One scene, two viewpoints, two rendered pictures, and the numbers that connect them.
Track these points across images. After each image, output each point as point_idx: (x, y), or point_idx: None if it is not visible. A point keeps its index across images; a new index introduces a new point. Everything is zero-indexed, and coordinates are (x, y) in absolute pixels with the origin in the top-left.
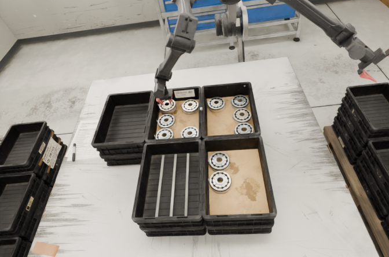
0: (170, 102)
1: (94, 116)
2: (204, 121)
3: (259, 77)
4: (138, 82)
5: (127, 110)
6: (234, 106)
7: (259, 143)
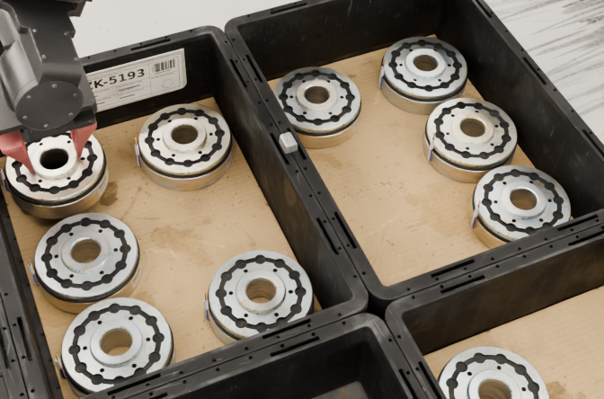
0: (84, 142)
1: None
2: (336, 206)
3: None
4: None
5: None
6: (413, 96)
7: None
